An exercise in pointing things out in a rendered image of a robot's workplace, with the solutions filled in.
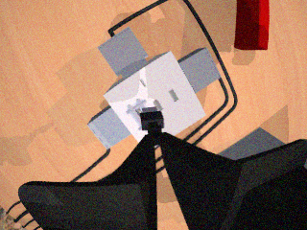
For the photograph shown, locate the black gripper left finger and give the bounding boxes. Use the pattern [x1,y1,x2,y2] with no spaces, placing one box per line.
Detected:
[18,134,157,230]

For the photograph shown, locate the dark red rectangular block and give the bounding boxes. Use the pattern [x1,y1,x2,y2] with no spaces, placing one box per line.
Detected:
[234,0,270,51]

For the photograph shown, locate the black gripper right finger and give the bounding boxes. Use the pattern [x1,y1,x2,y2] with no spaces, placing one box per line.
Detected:
[158,133,307,230]

